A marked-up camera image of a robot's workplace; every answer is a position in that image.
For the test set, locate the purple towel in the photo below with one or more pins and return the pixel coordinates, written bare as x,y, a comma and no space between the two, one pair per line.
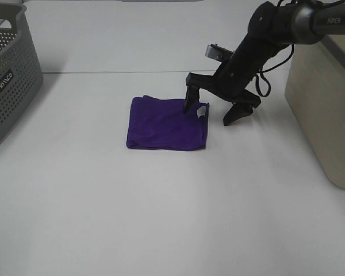
161,124

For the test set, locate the grey perforated plastic basket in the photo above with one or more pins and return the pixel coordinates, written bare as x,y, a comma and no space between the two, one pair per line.
20,72

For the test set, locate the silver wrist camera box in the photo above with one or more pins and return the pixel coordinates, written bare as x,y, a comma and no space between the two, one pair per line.
220,54

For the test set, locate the beige plastic basket grey rim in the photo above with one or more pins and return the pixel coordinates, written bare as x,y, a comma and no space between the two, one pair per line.
315,91

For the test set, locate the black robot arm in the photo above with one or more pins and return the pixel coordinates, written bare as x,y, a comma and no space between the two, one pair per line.
271,29

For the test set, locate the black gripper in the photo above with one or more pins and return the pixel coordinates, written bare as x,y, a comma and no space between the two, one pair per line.
230,80

